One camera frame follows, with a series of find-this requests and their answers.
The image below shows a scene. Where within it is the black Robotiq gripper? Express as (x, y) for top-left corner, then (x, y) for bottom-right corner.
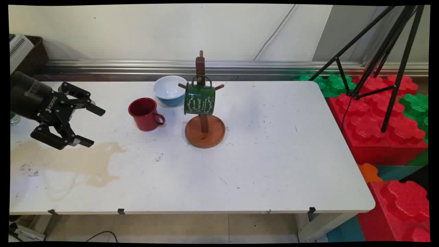
(10, 71), (106, 151)

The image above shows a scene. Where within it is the green enamel mug white print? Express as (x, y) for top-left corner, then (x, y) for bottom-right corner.
(184, 74), (216, 116)

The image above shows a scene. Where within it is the dark brown basket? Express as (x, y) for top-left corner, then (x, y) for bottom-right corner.
(25, 35), (49, 77)

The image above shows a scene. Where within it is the red ceramic mug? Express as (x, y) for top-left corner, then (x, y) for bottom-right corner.
(128, 97), (166, 132)

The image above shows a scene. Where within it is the white bowl blue outside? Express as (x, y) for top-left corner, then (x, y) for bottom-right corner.
(153, 75), (188, 107)

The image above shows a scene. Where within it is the brown wooden mug tree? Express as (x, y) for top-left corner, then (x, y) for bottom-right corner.
(178, 50), (226, 149)

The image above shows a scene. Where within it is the green foam block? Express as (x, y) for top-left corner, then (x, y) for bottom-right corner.
(293, 74), (357, 98)
(398, 93), (429, 144)

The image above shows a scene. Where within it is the white table leg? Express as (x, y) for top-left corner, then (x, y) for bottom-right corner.
(297, 213), (357, 243)

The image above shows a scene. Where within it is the teal foam mat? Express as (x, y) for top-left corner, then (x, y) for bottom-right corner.
(326, 216), (366, 243)

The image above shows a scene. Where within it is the large red foam block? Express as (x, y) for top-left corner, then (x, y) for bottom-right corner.
(328, 75), (428, 166)

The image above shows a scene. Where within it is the orange foam piece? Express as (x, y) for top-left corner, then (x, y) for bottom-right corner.
(357, 163), (384, 184)

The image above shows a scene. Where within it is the black tripod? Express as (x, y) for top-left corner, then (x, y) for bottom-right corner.
(309, 5), (426, 133)

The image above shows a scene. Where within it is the aluminium wall rail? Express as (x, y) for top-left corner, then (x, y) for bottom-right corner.
(34, 59), (429, 82)

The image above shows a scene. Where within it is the black floor cable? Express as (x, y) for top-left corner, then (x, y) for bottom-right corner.
(86, 231), (119, 243)

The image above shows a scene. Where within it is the grey strapped equipment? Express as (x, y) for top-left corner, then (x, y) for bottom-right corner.
(10, 221), (47, 242)

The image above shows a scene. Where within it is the white wall cable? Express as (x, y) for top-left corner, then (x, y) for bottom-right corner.
(253, 4), (297, 61)

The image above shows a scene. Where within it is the thin black tripod cable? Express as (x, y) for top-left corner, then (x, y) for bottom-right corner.
(341, 95), (354, 133)

